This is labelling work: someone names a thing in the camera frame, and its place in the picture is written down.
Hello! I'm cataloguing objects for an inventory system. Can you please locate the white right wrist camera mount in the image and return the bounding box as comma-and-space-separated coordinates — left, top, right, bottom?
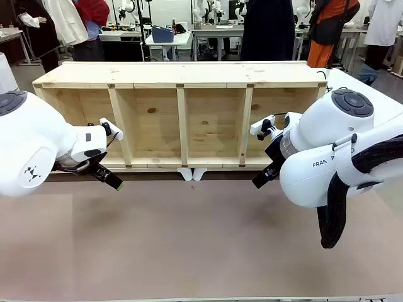
251, 115, 280, 141

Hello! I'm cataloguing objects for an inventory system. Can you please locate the blue plastic bag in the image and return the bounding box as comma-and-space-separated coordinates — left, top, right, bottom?
358, 61, 380, 86

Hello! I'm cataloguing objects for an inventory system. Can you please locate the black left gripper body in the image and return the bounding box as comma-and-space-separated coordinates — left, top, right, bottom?
75, 153, 110, 177

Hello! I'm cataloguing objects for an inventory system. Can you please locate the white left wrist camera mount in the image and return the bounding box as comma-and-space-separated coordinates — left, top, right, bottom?
99, 117, 124, 141

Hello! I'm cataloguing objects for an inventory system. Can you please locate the black stand pole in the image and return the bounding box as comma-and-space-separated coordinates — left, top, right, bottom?
137, 0, 149, 62

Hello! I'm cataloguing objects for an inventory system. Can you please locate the white background table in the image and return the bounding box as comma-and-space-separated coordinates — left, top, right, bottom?
145, 31, 193, 62

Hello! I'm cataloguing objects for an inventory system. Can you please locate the person in navy FILA sweater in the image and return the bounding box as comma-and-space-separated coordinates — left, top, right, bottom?
241, 0, 297, 62

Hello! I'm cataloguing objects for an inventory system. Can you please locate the white side table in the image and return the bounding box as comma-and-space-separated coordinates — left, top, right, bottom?
314, 67, 403, 126

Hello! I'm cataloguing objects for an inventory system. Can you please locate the grey table with metal legs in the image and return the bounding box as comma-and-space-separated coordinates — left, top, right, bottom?
0, 28, 42, 67

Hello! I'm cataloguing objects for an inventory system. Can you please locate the person in white lab coat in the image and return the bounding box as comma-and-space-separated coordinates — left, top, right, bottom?
363, 0, 403, 72

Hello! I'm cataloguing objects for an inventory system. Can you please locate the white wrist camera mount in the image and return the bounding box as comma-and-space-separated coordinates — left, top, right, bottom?
251, 115, 280, 141
99, 117, 124, 141

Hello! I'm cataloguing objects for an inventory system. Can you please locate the mannequin in black coat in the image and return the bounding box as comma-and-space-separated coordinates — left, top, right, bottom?
14, 0, 61, 74

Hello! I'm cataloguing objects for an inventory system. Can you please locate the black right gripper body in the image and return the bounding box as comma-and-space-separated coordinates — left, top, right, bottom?
264, 138, 286, 173

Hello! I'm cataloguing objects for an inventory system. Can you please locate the blue box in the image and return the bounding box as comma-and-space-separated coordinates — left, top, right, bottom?
151, 25, 176, 44

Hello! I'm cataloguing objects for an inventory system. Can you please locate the light wooden four-compartment shelf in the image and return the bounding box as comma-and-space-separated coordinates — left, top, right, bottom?
32, 60, 328, 170

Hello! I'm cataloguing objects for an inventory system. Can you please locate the hanging white coat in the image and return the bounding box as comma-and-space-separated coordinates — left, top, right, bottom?
50, 0, 89, 47

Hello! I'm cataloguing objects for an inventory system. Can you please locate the person in orange black jacket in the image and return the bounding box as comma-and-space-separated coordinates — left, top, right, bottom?
307, 0, 361, 69

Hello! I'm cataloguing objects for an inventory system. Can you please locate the grey background table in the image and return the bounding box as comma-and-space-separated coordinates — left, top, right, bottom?
190, 24, 245, 62

